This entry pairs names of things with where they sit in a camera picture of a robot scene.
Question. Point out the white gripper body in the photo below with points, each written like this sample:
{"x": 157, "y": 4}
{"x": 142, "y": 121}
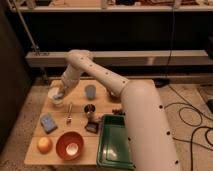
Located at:
{"x": 69, "y": 80}

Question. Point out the light blue towel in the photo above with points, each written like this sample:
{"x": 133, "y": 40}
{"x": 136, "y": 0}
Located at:
{"x": 58, "y": 96}

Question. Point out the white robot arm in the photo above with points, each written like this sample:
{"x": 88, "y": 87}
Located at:
{"x": 150, "y": 138}

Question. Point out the white paper cup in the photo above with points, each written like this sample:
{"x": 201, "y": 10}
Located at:
{"x": 51, "y": 92}

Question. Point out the blue plastic cup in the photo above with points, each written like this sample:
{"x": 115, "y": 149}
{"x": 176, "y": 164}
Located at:
{"x": 90, "y": 91}

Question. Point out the small metal cup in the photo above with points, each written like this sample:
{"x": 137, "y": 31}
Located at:
{"x": 89, "y": 108}

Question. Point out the metal spoon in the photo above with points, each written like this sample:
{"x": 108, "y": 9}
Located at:
{"x": 69, "y": 117}

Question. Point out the blue sponge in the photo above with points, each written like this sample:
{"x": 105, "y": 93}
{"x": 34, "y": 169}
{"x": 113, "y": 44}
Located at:
{"x": 48, "y": 123}

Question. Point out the small dark box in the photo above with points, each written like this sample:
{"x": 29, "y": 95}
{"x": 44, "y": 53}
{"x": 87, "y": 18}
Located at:
{"x": 92, "y": 127}

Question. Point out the bunch of dark grapes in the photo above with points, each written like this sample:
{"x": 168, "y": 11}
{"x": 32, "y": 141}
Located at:
{"x": 117, "y": 111}

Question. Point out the orange bowl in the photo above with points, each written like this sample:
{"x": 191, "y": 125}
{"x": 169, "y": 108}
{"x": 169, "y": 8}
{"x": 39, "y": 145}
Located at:
{"x": 69, "y": 146}

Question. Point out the orange fruit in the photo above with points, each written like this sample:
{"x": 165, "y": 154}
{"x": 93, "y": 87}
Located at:
{"x": 44, "y": 145}

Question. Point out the white metal shelf beam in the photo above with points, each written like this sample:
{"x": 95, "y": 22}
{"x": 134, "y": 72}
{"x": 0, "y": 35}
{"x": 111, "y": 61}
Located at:
{"x": 126, "y": 58}

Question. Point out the green plastic tray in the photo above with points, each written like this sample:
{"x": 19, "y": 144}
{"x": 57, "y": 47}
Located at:
{"x": 113, "y": 149}

